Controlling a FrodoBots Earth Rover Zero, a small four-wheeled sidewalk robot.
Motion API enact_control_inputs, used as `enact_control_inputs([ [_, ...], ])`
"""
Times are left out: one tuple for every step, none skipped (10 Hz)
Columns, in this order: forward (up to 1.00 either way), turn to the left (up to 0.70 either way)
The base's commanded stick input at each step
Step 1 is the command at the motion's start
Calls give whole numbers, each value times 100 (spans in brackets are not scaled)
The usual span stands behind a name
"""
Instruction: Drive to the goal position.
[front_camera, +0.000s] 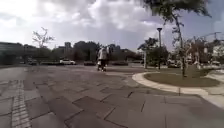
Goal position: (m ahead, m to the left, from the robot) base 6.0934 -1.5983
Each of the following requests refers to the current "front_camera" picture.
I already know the long grey building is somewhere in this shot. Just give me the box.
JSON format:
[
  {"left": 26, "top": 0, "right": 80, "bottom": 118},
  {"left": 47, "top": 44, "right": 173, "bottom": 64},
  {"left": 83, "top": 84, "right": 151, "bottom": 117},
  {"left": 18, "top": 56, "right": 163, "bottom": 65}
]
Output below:
[{"left": 0, "top": 41, "right": 38, "bottom": 66}]

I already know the tall thin tree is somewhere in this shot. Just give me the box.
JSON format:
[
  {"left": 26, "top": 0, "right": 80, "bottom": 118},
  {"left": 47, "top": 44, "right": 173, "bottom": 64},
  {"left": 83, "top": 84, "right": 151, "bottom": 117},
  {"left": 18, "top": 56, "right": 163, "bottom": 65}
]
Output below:
[{"left": 139, "top": 0, "right": 212, "bottom": 78}]

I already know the bare tree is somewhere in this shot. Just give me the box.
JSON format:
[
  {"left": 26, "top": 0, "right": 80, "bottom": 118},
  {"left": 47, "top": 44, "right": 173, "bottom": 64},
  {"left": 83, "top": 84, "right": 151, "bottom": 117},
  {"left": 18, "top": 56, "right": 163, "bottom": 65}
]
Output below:
[{"left": 31, "top": 27, "right": 55, "bottom": 65}]

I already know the pale building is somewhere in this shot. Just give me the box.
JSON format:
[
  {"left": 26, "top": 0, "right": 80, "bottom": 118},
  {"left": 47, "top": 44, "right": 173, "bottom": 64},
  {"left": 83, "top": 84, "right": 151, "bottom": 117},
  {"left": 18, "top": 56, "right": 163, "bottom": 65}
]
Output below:
[{"left": 210, "top": 44, "right": 224, "bottom": 66}]

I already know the grass bed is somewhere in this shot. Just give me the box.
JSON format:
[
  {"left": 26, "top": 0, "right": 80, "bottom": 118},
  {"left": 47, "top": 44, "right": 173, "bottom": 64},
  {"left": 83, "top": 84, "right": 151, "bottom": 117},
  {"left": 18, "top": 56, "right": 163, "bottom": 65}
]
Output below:
[{"left": 144, "top": 71, "right": 222, "bottom": 88}]

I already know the white car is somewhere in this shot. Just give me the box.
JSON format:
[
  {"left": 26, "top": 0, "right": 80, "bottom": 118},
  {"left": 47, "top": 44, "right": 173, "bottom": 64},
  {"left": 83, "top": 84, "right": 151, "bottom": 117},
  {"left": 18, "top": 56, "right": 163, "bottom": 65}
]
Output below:
[{"left": 59, "top": 58, "right": 77, "bottom": 66}]

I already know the grey stone slab plaza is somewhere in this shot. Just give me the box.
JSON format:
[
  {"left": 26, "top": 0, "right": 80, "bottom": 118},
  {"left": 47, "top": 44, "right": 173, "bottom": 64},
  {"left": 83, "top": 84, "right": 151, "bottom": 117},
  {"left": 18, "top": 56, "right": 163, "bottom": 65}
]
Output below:
[{"left": 0, "top": 64, "right": 224, "bottom": 128}]

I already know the bushy dark tree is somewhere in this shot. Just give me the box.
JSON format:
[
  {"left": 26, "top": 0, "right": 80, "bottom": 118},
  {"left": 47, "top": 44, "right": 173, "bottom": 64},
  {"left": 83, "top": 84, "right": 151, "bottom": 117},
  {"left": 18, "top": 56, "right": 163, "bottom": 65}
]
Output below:
[{"left": 137, "top": 37, "right": 170, "bottom": 68}]

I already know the person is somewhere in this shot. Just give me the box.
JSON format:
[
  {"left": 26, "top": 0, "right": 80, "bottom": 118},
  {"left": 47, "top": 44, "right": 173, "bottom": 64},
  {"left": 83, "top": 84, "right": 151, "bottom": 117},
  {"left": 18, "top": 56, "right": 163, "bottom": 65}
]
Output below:
[{"left": 96, "top": 46, "right": 110, "bottom": 72}]

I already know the low dark hedge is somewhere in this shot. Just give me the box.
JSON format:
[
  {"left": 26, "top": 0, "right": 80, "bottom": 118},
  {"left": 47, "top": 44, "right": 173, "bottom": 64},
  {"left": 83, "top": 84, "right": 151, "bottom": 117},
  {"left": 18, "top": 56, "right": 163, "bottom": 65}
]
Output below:
[
  {"left": 83, "top": 60, "right": 97, "bottom": 67},
  {"left": 111, "top": 60, "right": 130, "bottom": 67}
]

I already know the lamp pole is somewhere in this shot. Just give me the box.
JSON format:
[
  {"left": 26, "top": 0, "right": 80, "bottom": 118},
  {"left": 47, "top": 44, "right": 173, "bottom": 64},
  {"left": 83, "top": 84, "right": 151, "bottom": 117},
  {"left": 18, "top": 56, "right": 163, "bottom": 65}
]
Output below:
[{"left": 156, "top": 27, "right": 163, "bottom": 70}]

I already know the row of dark trees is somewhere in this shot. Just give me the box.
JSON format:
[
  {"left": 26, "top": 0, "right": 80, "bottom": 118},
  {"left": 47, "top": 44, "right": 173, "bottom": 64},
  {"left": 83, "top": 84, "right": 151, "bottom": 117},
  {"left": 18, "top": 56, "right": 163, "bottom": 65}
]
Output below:
[{"left": 39, "top": 40, "right": 143, "bottom": 64}]

